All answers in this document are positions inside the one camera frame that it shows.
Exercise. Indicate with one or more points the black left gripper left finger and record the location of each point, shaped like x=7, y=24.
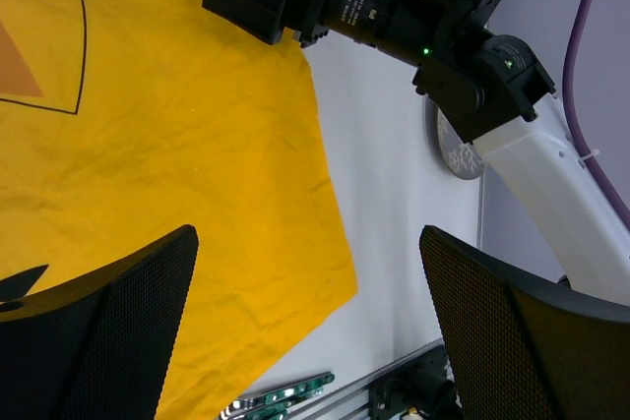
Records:
x=97, y=346

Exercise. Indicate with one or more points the spoon with green handle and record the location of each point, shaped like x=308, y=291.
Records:
x=253, y=401

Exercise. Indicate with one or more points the grey reindeer plate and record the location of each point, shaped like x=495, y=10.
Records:
x=460, y=158

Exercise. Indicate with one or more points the yellow Pikachu cloth placemat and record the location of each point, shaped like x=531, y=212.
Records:
x=122, y=120

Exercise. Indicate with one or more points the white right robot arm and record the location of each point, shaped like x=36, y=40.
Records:
x=497, y=96

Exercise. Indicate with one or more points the knife with green handle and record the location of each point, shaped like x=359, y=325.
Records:
x=279, y=409

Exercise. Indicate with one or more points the aluminium mounting rail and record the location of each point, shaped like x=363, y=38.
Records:
x=363, y=399

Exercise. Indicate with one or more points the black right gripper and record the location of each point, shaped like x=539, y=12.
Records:
x=403, y=29

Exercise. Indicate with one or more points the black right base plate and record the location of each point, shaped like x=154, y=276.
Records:
x=420, y=385

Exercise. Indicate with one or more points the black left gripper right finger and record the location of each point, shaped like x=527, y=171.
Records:
x=521, y=346

